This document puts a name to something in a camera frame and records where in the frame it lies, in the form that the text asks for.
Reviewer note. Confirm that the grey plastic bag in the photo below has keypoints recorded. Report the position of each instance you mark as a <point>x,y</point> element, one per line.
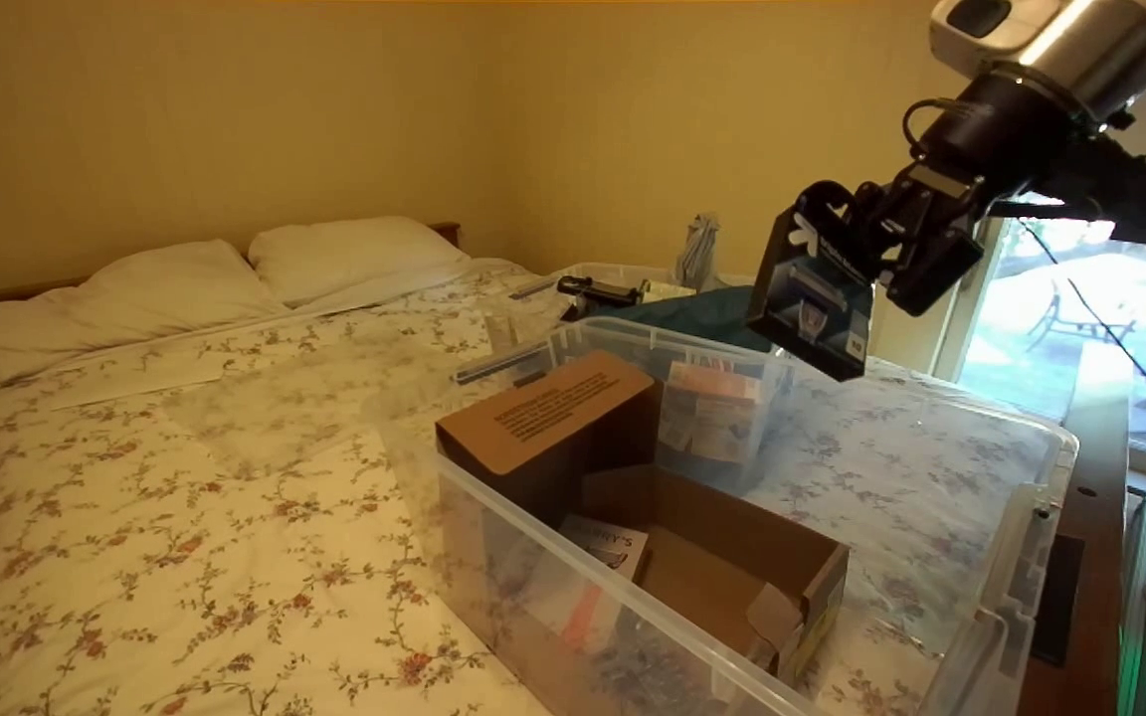
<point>696,245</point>

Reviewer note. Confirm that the closed brown cardboard box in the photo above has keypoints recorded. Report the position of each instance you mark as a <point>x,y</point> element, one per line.
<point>547,418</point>

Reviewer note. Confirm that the wooden bed footboard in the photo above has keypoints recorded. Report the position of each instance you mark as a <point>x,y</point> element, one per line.
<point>1094,559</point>

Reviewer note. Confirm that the teal green cloth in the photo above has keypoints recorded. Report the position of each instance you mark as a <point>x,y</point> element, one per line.
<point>705,319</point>

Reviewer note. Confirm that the open brown cardboard box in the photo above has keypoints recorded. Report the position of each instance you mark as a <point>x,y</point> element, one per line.
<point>717,532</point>

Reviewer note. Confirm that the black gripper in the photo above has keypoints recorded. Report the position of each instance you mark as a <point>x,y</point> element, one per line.
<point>936,245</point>

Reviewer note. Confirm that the black remote control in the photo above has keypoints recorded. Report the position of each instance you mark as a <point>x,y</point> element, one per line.
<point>594,286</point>

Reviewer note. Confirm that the small printed box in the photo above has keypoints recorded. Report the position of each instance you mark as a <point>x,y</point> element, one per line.
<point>717,410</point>

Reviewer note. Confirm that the white pillow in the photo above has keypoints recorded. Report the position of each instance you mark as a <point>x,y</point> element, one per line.
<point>108,313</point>
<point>346,260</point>

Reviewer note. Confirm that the floral bedspread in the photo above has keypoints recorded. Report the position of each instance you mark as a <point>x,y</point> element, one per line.
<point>176,532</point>

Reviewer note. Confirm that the black rectangular box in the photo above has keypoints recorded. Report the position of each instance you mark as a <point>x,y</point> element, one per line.
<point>803,313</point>

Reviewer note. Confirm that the clear plastic storage crate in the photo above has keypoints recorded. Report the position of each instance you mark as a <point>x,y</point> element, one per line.
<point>916,479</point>
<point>508,358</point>

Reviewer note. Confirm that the bright window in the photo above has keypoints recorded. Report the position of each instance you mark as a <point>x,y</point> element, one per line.
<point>1051,384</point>

